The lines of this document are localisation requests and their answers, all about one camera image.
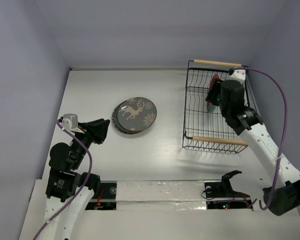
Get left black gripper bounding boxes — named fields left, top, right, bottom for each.
left=71, top=117, right=110, bottom=168

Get red teal flower plate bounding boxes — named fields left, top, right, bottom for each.
left=205, top=73, right=219, bottom=113

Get grey deer snowflake plate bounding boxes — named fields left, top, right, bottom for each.
left=114, top=97, right=157, bottom=134

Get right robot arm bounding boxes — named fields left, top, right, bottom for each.
left=205, top=78, right=300, bottom=216

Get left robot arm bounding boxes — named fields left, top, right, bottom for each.
left=35, top=114, right=110, bottom=240

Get white front platform board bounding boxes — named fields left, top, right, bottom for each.
left=17, top=177, right=300, bottom=240

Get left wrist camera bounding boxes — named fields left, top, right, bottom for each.
left=60, top=113, right=80, bottom=132

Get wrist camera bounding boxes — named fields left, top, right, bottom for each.
left=60, top=113, right=80, bottom=132
left=227, top=68, right=246, bottom=84

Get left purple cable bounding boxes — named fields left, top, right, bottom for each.
left=32, top=118, right=93, bottom=240

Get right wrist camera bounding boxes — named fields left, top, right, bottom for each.
left=227, top=68, right=246, bottom=84

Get black wire dish rack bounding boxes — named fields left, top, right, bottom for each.
left=182, top=60, right=258, bottom=154

